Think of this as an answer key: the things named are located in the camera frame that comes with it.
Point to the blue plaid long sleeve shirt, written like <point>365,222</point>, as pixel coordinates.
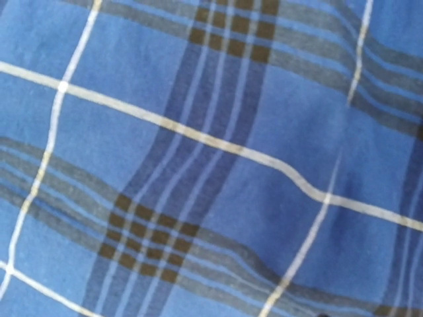
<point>211,158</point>

